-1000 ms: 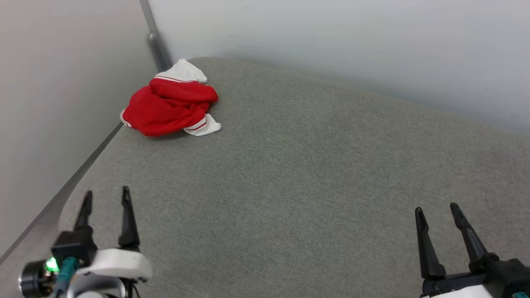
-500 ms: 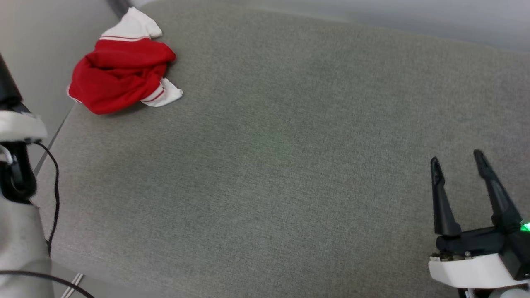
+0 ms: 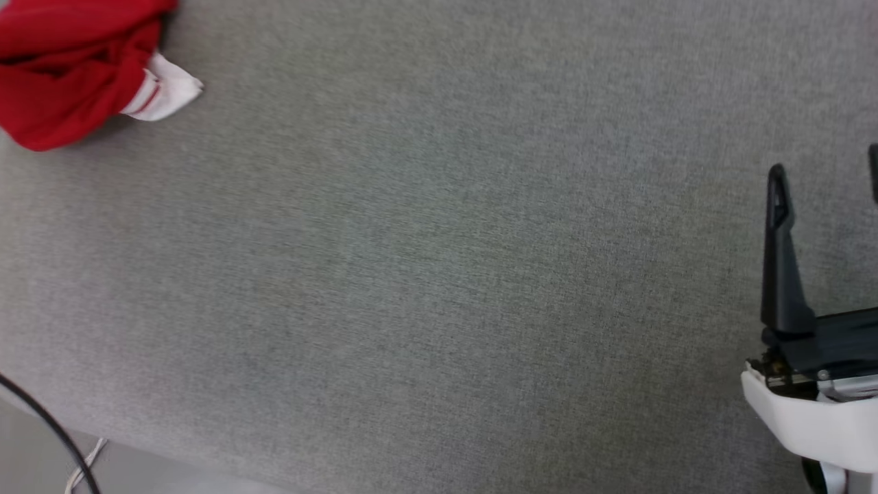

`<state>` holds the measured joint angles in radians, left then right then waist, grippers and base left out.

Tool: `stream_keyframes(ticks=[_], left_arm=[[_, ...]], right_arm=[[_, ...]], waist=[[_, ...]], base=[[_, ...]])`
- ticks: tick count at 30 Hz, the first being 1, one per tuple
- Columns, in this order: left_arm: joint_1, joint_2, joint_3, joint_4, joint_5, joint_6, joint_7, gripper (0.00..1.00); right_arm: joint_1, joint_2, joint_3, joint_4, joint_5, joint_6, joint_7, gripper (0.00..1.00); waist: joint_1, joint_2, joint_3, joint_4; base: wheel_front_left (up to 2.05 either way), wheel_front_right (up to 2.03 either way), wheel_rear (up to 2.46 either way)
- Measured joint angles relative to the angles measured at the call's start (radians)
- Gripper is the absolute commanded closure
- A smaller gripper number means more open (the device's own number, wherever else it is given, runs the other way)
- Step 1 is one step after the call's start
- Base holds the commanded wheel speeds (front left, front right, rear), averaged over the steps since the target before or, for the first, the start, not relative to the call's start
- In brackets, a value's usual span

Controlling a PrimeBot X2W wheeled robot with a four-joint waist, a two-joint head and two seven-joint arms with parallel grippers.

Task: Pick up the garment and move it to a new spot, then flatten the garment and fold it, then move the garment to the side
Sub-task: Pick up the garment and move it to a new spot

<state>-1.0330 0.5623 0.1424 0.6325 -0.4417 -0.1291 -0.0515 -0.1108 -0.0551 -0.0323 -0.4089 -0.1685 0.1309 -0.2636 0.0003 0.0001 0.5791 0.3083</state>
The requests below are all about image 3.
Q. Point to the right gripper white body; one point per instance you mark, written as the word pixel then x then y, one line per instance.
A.
pixel 823 418

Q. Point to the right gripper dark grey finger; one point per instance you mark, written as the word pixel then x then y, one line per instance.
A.
pixel 782 274
pixel 874 171

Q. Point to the red Bulls basketball jersey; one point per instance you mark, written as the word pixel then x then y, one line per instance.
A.
pixel 62 68

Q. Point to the grey fabric sofa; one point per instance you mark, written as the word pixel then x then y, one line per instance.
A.
pixel 439 261

